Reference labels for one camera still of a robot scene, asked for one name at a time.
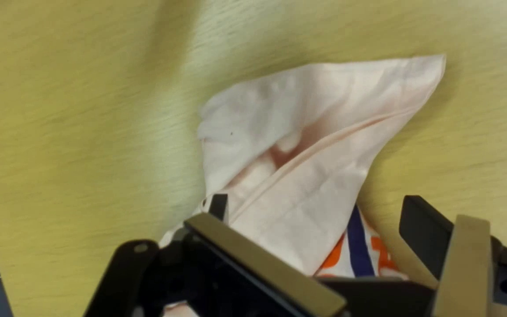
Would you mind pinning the black tan gripper left finger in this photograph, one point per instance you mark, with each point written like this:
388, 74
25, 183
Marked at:
265, 257

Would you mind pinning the black tan gripper right finger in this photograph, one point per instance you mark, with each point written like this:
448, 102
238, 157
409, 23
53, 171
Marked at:
465, 264

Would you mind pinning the peach pink shirt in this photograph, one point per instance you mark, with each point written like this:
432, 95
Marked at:
312, 146

